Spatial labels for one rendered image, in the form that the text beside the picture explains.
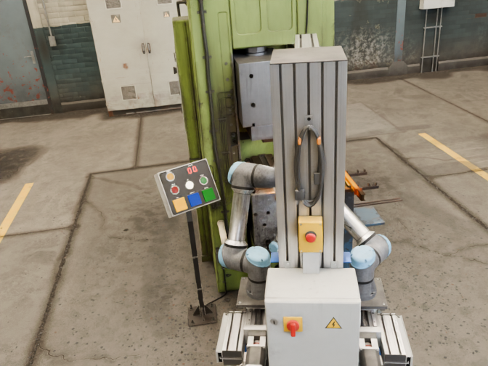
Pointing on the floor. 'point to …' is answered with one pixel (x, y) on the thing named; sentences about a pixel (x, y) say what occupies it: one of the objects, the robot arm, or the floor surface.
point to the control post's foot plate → (202, 315)
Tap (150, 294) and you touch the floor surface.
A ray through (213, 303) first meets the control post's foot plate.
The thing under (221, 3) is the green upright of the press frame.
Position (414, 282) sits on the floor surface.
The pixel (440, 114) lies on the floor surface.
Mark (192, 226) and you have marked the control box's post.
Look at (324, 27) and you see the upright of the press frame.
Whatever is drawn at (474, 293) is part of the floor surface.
